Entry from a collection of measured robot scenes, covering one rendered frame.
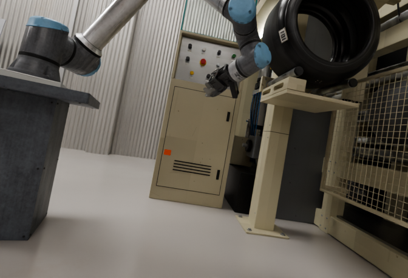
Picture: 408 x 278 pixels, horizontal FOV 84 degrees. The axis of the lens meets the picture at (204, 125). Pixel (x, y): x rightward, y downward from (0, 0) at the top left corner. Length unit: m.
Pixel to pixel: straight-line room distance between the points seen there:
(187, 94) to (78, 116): 2.25
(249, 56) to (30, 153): 0.93
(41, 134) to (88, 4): 3.09
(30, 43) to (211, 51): 1.17
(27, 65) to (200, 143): 1.11
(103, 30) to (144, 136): 2.57
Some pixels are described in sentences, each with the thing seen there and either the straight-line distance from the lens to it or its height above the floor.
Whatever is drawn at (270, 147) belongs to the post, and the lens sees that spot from 1.50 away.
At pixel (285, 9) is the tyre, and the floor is 1.18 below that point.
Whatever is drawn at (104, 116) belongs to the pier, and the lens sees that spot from 3.49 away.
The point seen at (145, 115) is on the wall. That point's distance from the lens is 3.67.
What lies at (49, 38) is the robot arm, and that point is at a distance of 1.20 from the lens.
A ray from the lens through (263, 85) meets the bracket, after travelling 1.48.
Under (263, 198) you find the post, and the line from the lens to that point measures 1.53.
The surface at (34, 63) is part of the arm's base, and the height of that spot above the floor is 0.69.
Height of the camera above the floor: 0.52
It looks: 2 degrees up
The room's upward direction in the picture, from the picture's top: 10 degrees clockwise
